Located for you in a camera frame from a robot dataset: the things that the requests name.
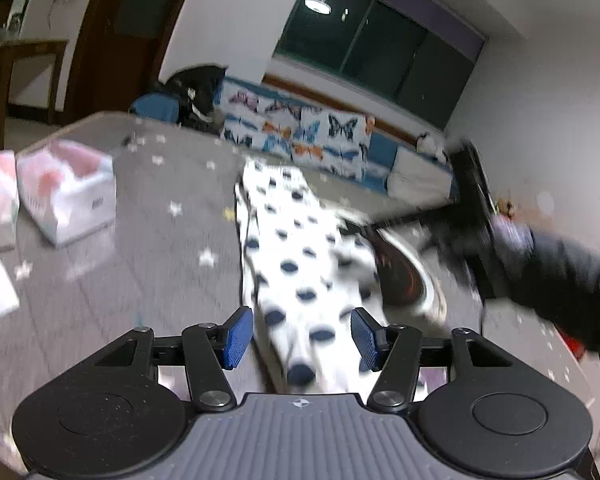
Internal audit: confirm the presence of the blue cloth item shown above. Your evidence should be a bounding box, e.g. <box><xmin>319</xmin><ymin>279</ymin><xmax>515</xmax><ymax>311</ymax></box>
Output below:
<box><xmin>128</xmin><ymin>92</ymin><xmax>181</xmax><ymax>125</ymax></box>

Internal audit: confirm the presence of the grey star-print tablecloth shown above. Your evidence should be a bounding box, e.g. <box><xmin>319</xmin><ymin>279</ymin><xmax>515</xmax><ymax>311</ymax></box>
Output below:
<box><xmin>0</xmin><ymin>112</ymin><xmax>598</xmax><ymax>476</ymax></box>

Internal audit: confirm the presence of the white polka dot garment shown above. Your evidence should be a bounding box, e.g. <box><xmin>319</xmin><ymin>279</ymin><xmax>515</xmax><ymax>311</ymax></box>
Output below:
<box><xmin>232</xmin><ymin>157</ymin><xmax>381</xmax><ymax>395</ymax></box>

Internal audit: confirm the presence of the brown wooden door frame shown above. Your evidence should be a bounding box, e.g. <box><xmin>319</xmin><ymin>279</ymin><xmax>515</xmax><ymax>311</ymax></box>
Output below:
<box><xmin>62</xmin><ymin>0</ymin><xmax>203</xmax><ymax>127</ymax></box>

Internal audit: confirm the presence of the butterfly print cover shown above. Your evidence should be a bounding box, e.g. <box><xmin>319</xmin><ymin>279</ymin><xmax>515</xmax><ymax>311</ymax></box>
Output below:
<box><xmin>214</xmin><ymin>77</ymin><xmax>376</xmax><ymax>183</ymax></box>

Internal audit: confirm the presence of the black and white plush toy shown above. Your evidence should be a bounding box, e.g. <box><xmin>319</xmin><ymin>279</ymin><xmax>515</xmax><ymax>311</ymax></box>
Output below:
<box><xmin>414</xmin><ymin>131</ymin><xmax>450</xmax><ymax>163</ymax></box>

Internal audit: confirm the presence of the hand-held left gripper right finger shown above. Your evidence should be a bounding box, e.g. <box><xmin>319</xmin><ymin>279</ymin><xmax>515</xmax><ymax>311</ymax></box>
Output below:
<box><xmin>350</xmin><ymin>307</ymin><xmax>514</xmax><ymax>410</ymax></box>

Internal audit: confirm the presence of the wooden side table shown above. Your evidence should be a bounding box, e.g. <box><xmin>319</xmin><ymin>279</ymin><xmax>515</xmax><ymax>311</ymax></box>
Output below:
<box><xmin>0</xmin><ymin>39</ymin><xmax>70</xmax><ymax>152</ymax></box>

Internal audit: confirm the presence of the white and pink box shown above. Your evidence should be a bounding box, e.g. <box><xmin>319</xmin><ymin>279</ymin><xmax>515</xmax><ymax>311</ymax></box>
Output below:
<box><xmin>16</xmin><ymin>139</ymin><xmax>118</xmax><ymax>247</ymax></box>

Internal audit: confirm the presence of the person's right hand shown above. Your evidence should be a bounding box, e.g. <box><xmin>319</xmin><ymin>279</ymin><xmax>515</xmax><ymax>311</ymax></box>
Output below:
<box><xmin>490</xmin><ymin>212</ymin><xmax>537</xmax><ymax>263</ymax></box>

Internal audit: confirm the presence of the blue and white cushion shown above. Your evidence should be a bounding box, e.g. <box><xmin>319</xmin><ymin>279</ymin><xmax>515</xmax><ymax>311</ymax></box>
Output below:
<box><xmin>365</xmin><ymin>127</ymin><xmax>456</xmax><ymax>206</ymax></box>

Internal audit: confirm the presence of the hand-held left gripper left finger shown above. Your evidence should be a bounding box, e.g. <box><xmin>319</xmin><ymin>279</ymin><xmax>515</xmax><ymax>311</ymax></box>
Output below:
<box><xmin>88</xmin><ymin>306</ymin><xmax>255</xmax><ymax>410</ymax></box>

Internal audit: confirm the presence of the black bag pile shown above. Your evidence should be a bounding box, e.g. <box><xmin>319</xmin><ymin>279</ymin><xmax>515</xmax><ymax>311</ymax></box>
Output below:
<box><xmin>152</xmin><ymin>64</ymin><xmax>228</xmax><ymax>133</ymax></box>

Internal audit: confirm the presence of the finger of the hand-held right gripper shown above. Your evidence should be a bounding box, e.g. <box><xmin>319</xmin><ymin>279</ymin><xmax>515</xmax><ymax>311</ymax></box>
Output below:
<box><xmin>341</xmin><ymin>206</ymin><xmax>461</xmax><ymax>239</ymax></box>

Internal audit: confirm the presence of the dark glass window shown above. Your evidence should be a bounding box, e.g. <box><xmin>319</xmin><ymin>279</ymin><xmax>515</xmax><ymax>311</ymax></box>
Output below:
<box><xmin>272</xmin><ymin>0</ymin><xmax>487</xmax><ymax>131</ymax></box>

